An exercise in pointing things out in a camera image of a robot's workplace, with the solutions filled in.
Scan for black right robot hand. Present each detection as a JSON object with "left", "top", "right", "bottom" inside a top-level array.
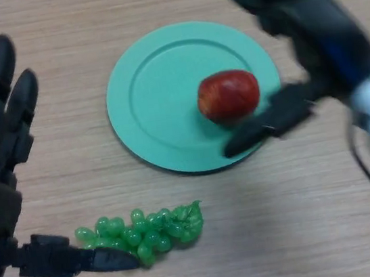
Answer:
[{"left": 204, "top": 0, "right": 370, "bottom": 159}]

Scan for red apple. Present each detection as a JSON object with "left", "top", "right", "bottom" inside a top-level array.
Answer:
[{"left": 193, "top": 66, "right": 264, "bottom": 126}]

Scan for green round plate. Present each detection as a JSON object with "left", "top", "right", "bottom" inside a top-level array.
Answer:
[{"left": 96, "top": 9, "right": 292, "bottom": 186}]

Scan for green grape bunch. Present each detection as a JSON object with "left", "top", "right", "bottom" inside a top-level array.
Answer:
[{"left": 72, "top": 199, "right": 210, "bottom": 277}]

